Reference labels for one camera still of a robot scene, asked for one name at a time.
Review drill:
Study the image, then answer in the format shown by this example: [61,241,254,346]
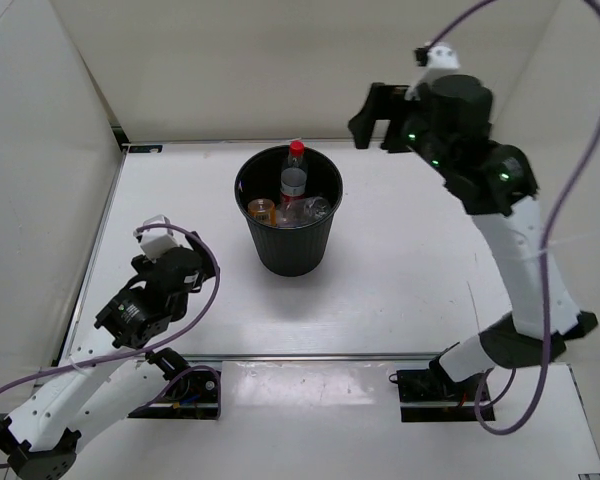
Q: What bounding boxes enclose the red label clear bottle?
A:
[280,140,308,203]

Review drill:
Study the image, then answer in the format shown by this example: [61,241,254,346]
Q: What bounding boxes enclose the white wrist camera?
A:
[133,228,179,262]
[404,42,460,101]

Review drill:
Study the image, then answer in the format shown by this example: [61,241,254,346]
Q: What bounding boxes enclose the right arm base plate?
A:
[388,369,495,423]

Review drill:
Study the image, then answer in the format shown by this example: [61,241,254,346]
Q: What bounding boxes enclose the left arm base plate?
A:
[128,362,222,421]

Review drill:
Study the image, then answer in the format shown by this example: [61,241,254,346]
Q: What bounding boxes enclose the tall clear crushed bottle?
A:
[276,196,331,228]

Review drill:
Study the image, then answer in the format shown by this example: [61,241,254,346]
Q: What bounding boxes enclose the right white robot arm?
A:
[348,74,598,400]

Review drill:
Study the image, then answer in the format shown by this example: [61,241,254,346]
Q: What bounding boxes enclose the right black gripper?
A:
[345,86,455,179]

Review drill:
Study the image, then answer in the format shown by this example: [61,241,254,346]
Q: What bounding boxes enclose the black plastic waste bin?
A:
[234,145,343,277]

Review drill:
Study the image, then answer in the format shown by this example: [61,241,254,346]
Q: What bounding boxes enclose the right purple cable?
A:
[429,0,600,435]

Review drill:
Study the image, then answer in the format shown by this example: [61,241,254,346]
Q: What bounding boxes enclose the front aluminium rail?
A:
[69,350,524,362]

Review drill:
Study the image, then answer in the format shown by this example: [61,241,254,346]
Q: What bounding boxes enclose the orange juice bottle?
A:
[247,198,276,226]

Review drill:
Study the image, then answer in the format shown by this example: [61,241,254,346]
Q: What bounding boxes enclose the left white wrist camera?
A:
[133,228,179,262]

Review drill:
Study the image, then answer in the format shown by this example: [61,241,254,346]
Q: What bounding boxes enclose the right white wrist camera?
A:
[404,42,460,101]

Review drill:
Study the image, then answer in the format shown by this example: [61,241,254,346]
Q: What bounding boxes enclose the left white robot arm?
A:
[0,223,220,479]

